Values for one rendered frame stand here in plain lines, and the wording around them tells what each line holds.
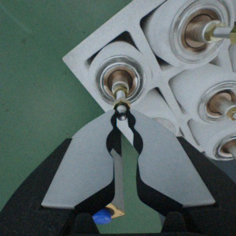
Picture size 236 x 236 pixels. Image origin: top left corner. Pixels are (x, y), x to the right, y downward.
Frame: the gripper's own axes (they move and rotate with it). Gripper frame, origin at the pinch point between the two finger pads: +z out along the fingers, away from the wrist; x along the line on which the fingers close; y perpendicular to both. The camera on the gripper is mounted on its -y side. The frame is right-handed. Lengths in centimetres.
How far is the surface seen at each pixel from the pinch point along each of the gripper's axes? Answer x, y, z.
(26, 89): -31.9, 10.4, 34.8
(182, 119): 14.7, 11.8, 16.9
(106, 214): -2.9, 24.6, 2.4
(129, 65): 1.3, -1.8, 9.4
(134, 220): 10, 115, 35
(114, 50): -0.7, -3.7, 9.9
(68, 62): -9.4, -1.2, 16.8
